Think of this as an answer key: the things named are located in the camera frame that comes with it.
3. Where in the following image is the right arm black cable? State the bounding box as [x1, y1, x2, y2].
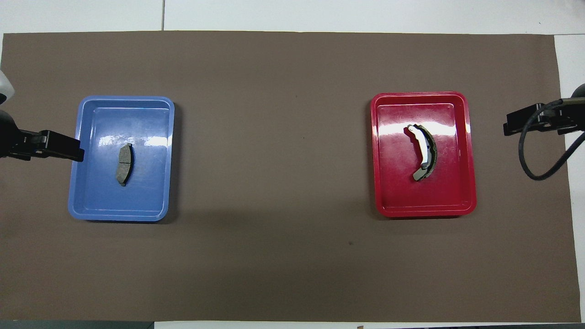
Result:
[518, 97, 585, 181]

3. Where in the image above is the grey brake pad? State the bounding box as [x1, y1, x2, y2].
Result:
[114, 143, 134, 187]

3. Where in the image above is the red plastic tray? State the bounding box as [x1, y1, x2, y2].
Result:
[370, 91, 477, 218]

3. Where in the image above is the blue plastic tray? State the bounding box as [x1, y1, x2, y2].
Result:
[68, 96, 176, 223]

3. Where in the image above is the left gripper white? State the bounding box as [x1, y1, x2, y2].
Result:
[0, 69, 85, 162]

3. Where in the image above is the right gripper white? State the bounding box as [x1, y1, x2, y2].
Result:
[504, 84, 585, 136]

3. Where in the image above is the brown table mat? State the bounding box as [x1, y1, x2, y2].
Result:
[0, 31, 582, 323]

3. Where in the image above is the curved brake shoe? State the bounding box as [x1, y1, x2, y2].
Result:
[404, 123, 438, 182]

